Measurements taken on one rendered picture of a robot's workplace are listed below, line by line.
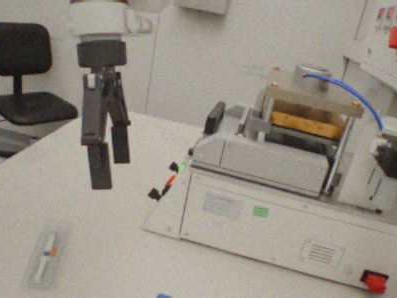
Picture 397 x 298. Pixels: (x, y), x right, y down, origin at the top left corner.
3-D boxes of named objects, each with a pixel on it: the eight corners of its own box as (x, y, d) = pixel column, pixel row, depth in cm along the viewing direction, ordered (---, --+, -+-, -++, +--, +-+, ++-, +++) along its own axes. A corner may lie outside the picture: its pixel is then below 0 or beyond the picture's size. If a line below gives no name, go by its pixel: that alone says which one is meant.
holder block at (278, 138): (322, 138, 87) (326, 129, 86) (333, 170, 69) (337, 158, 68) (259, 123, 90) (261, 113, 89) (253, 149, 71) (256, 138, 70)
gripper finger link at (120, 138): (110, 126, 62) (111, 126, 63) (113, 164, 64) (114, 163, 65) (126, 126, 62) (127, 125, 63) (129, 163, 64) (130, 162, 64)
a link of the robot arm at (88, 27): (58, 2, 47) (62, 41, 49) (147, -4, 47) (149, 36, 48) (86, 14, 59) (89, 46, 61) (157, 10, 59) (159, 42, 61)
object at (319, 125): (329, 120, 86) (341, 83, 82) (344, 151, 65) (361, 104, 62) (262, 104, 88) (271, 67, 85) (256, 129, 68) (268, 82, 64)
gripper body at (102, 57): (86, 44, 57) (91, 99, 59) (67, 41, 49) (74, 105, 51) (130, 41, 57) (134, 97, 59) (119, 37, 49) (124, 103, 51)
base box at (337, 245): (356, 215, 99) (378, 162, 93) (391, 312, 65) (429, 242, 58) (181, 169, 107) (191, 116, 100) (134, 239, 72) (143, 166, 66)
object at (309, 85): (354, 123, 88) (370, 74, 83) (387, 172, 59) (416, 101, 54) (261, 101, 91) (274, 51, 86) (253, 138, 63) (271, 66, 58)
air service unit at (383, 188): (375, 188, 63) (405, 114, 58) (398, 231, 50) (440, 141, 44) (348, 181, 64) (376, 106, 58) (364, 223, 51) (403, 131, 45)
